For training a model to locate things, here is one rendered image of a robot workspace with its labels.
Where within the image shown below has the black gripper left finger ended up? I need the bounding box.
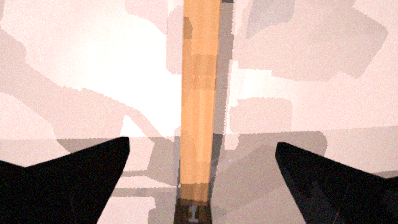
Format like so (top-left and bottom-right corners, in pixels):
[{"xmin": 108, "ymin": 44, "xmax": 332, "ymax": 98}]
[{"xmin": 0, "ymin": 136, "xmax": 130, "ymax": 224}]

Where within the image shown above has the wooden post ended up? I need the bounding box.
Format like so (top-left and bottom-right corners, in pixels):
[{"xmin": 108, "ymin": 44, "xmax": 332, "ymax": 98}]
[{"xmin": 173, "ymin": 199, "xmax": 212, "ymax": 224}]

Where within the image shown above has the brown wooden board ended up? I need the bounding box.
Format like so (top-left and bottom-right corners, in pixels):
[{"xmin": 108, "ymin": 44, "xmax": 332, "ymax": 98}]
[{"xmin": 180, "ymin": 0, "xmax": 222, "ymax": 221}]

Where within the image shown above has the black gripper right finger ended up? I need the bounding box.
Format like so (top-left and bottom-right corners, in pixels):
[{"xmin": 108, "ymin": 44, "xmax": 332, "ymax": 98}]
[{"xmin": 275, "ymin": 142, "xmax": 398, "ymax": 224}]

